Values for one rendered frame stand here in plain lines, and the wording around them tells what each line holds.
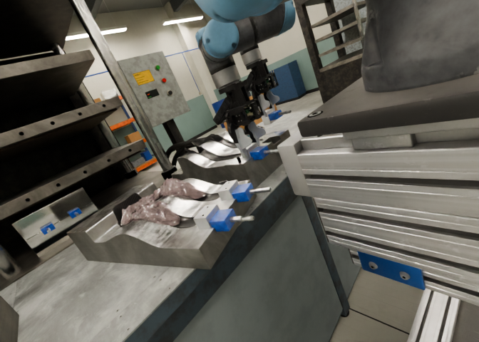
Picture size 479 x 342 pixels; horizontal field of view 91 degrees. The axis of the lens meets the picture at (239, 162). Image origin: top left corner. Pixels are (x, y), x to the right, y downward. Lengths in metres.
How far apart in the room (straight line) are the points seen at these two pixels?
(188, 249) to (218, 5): 0.41
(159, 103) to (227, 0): 1.38
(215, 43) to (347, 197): 0.39
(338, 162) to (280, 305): 0.63
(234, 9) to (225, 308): 0.64
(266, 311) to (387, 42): 0.74
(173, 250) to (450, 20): 0.51
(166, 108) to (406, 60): 1.42
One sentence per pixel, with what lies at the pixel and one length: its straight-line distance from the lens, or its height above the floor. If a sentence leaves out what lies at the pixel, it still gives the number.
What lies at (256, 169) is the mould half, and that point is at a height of 0.85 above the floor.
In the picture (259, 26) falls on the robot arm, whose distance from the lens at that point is 0.60.
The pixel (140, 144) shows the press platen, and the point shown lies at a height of 1.02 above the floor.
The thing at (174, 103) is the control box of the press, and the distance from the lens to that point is 1.60.
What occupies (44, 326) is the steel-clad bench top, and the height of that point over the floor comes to 0.80.
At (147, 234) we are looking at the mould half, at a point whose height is 0.88.
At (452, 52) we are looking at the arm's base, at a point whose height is 1.06.
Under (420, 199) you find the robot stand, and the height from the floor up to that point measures 0.92.
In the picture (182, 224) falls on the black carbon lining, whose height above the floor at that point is 0.85.
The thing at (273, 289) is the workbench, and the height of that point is 0.50.
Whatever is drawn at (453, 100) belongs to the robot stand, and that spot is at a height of 1.03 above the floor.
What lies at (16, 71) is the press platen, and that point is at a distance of 1.41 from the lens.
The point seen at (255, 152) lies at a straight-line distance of 0.70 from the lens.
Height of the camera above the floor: 1.10
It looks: 17 degrees down
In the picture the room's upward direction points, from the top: 24 degrees counter-clockwise
